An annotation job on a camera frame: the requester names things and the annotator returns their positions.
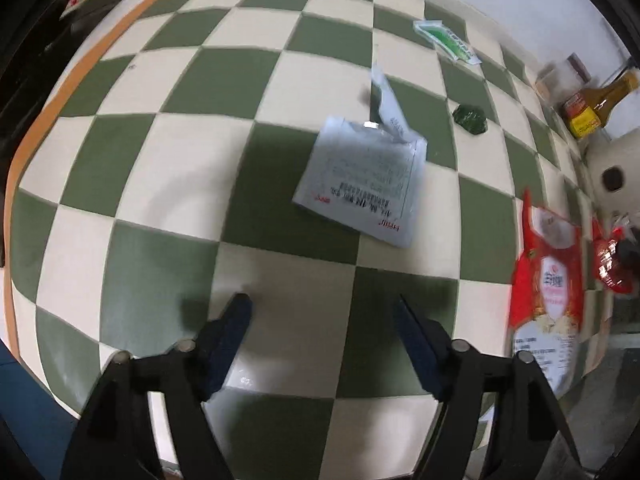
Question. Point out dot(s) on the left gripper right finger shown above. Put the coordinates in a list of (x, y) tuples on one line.
[(428, 347)]

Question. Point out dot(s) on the large red white food bag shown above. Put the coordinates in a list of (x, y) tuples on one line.
[(547, 295)]

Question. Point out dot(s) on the white pink electric kettle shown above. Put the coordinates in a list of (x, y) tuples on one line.
[(614, 169)]

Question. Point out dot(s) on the green white sachet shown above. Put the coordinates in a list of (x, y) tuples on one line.
[(442, 36)]

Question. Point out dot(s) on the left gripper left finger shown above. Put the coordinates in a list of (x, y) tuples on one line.
[(217, 344)]

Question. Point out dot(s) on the small green wrapper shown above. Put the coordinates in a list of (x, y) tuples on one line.
[(470, 118)]

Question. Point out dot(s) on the red wrapper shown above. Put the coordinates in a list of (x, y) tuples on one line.
[(608, 266)]

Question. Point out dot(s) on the brown sauce bottle yellow label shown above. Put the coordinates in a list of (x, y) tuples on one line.
[(588, 109)]

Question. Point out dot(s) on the white grey medicine sachet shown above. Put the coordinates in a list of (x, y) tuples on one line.
[(367, 176)]

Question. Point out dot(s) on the green white checkered tablecloth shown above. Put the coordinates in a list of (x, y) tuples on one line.
[(165, 185)]

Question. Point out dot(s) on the small glass spice jar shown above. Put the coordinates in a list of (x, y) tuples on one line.
[(560, 80)]

